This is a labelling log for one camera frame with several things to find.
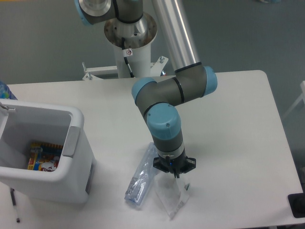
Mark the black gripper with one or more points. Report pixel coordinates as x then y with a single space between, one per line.
176 166

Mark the clear plastic wrapper bag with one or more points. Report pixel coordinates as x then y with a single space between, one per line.
172 192

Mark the crushed clear plastic bottle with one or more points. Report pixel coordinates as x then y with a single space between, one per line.
142 178

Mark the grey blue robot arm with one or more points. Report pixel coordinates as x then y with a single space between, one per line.
157 101

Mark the white trash can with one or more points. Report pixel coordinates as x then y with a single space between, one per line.
22 123

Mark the black device at table edge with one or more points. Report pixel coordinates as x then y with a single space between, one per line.
297 204

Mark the colourful snack package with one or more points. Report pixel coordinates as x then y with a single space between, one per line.
44 156

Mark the black pen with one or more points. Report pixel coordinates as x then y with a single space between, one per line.
13 199

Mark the blue water bottle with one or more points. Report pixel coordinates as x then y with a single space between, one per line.
5 92

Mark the white pedestal foot bracket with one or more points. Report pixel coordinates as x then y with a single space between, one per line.
96 73

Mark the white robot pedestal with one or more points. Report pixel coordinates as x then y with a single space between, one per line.
132 45

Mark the white frame at right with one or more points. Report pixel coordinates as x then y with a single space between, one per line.
298 103

